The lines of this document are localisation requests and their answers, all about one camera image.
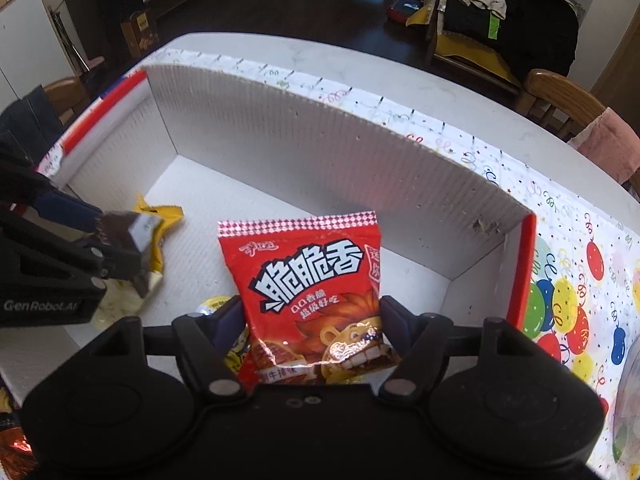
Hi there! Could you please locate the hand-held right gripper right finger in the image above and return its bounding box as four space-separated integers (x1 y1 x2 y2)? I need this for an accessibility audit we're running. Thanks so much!
377 296 544 404

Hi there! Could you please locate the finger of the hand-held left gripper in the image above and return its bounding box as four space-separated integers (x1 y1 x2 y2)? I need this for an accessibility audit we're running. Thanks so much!
0 132 105 235
0 207 145 286

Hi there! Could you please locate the black side cabinet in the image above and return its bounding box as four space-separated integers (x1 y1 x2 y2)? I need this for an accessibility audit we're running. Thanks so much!
60 0 151 61

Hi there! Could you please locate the white cabinet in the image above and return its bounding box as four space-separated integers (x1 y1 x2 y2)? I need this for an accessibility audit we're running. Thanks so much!
0 0 76 111

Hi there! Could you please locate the yellow round snack cup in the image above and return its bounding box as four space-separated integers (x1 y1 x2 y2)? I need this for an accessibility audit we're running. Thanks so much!
192 296 251 376

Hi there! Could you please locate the red cardboard box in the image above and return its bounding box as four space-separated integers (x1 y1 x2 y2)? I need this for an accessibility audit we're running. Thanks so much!
0 62 538 406

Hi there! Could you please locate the wooden dining chair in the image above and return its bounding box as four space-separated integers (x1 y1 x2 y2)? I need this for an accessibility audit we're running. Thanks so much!
515 69 640 191

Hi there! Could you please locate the balloon print tablecloth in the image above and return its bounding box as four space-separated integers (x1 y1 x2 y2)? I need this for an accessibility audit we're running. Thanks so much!
37 49 640 476

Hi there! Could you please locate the pink cloth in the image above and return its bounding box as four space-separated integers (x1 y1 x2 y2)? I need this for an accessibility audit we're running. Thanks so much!
567 107 640 186

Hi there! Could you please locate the black garment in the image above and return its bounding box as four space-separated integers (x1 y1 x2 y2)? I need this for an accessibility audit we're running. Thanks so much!
442 0 581 81

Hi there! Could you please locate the red snack packet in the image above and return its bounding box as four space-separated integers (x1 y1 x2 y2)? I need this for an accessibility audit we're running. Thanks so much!
217 211 403 386

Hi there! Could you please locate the yellow armchair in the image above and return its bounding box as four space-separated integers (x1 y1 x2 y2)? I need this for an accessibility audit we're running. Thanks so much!
406 0 523 93

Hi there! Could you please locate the dark brown snack packet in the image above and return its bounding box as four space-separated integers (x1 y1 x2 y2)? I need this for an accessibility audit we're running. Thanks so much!
95 211 166 298

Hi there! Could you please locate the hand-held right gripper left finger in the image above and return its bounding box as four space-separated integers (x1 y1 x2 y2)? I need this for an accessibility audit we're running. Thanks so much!
90 296 248 404

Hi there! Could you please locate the pale yellow snack packet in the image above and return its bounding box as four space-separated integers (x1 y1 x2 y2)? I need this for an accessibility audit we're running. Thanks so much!
92 272 163 328

